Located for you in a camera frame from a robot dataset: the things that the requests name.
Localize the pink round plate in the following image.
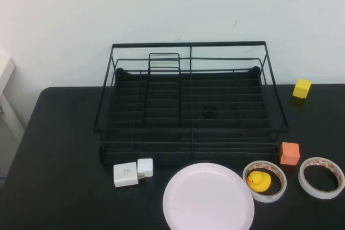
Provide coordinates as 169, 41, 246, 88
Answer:
162, 162, 256, 230

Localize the black plastic drip tray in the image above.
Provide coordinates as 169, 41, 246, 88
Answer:
100, 66, 279, 166

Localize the small white power adapter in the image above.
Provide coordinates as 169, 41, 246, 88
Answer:
137, 158, 154, 178

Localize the large white power adapter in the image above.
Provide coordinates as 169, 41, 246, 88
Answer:
113, 161, 140, 188

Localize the yellow rubber duck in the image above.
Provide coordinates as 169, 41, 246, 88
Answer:
246, 171, 272, 193

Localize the orange cube block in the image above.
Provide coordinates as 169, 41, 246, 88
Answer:
279, 142, 300, 166

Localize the yellow cube block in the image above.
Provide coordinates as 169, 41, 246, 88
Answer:
292, 78, 312, 99

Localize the white double-sided tape roll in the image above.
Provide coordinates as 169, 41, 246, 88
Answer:
242, 160, 287, 203
298, 156, 345, 200

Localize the black wire dish rack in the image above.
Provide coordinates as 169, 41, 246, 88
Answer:
93, 40, 289, 166

